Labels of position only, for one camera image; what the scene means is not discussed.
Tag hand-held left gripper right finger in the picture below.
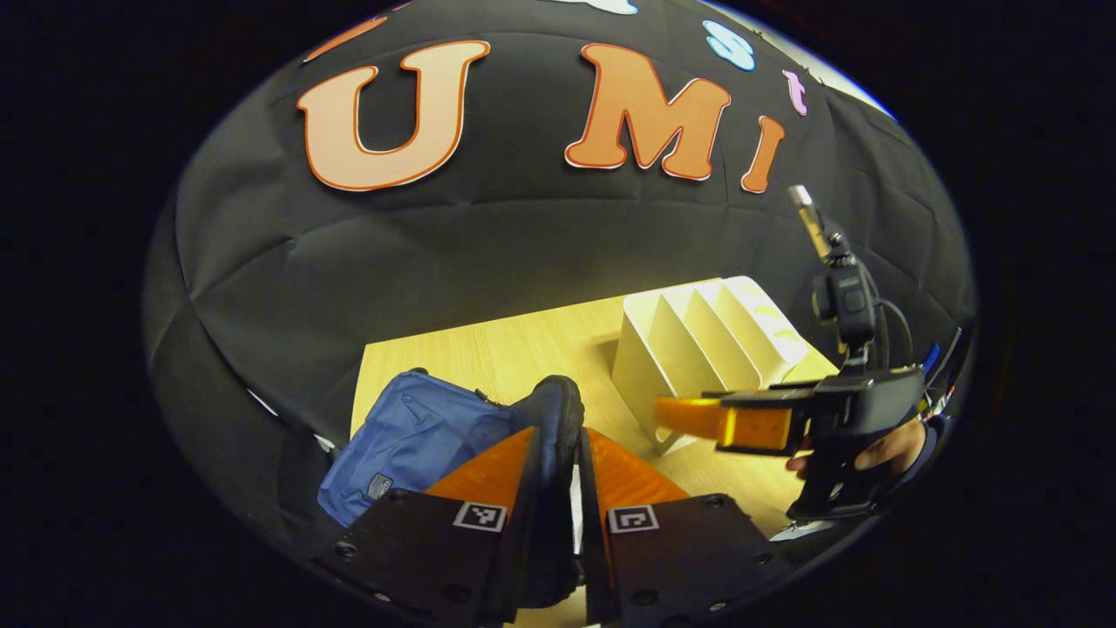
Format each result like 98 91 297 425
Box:
575 427 794 625

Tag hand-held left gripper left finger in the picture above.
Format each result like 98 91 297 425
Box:
314 426 546 625

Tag white bookshelf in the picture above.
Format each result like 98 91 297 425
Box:
610 276 838 454

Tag blue schoolbag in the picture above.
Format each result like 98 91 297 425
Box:
318 371 587 611

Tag white blue printed papers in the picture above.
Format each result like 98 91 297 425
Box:
915 327 967 424

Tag white paper sheet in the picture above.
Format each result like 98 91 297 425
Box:
770 519 842 543

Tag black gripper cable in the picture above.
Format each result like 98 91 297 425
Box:
876 299 915 367

